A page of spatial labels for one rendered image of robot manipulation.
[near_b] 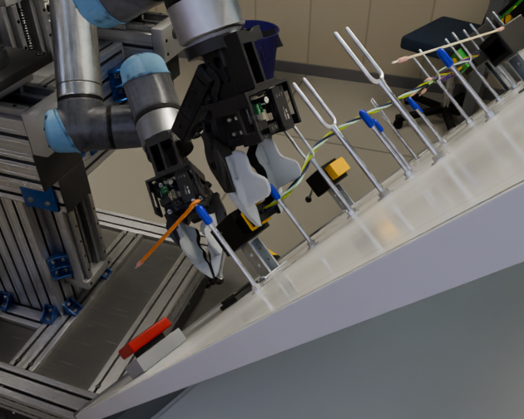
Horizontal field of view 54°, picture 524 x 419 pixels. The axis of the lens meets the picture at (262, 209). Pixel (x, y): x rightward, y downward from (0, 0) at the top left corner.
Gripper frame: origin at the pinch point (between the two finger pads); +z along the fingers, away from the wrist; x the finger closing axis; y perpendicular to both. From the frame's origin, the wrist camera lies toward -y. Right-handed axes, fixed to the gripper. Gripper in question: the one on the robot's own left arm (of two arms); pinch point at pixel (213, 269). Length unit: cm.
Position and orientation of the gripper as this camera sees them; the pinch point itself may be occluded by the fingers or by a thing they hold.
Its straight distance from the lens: 75.5
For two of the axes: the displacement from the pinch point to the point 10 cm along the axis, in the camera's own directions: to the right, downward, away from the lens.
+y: -2.1, -2.4, -9.5
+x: 9.2, -3.8, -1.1
